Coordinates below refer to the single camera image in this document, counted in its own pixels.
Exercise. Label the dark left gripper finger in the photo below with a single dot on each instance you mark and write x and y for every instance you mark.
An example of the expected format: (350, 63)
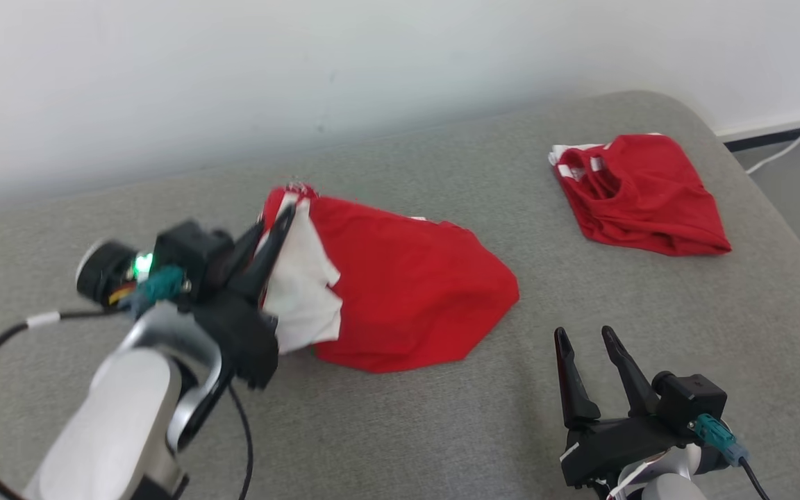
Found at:
(268, 260)
(242, 253)

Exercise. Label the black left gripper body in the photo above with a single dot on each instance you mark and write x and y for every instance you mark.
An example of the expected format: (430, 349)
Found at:
(244, 333)

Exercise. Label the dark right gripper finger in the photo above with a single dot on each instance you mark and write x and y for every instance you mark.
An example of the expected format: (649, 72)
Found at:
(632, 389)
(572, 396)

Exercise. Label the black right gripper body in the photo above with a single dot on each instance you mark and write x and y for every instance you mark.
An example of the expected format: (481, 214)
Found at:
(615, 444)

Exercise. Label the red jersey with white trim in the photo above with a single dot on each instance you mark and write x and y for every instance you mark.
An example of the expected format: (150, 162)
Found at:
(414, 292)

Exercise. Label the red shorts with Bulls print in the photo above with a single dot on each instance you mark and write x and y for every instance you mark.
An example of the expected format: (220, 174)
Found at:
(650, 194)

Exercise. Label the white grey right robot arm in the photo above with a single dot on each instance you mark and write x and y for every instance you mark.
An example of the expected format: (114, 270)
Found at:
(664, 479)

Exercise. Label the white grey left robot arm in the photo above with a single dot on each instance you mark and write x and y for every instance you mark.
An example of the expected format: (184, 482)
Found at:
(122, 417)

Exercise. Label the black baseboard strip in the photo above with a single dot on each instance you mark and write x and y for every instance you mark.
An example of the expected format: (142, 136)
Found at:
(775, 137)

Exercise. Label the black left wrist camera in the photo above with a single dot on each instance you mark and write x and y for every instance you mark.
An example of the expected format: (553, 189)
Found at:
(188, 253)

